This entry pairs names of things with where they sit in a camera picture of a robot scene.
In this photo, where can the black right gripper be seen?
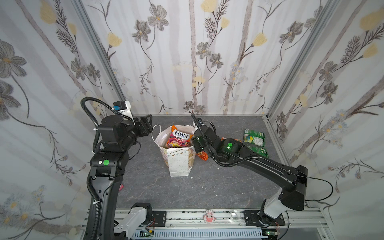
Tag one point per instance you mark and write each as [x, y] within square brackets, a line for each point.
[202, 134]

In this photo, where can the orange green Fox's candy bag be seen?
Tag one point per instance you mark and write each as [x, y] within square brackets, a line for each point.
[178, 139]

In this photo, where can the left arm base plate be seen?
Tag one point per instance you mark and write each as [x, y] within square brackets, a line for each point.
[157, 219]

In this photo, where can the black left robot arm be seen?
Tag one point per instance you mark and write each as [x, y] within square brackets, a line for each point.
[115, 135]

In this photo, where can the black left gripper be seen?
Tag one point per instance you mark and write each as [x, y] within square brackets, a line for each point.
[144, 127]

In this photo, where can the white slotted cable duct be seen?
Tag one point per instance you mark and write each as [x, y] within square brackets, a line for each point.
[201, 234]

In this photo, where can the green snack packet lower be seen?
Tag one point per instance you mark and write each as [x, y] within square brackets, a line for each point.
[259, 150]

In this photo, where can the green snack packet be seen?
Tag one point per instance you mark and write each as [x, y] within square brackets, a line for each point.
[254, 137]
[259, 150]

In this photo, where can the white cartoon paper bag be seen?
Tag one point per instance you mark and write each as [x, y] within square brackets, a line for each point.
[178, 160]

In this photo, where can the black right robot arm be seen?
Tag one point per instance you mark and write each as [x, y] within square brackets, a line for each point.
[228, 153]

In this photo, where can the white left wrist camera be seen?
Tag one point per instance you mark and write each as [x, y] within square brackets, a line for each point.
[124, 108]

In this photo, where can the orange red snack packet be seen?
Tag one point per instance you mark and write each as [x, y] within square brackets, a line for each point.
[203, 155]

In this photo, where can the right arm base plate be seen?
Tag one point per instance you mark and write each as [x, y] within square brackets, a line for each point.
[254, 219]

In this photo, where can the green snack packet upper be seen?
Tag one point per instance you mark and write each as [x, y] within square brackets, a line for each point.
[254, 137]

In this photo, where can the aluminium front rail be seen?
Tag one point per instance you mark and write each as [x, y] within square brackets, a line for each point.
[233, 218]

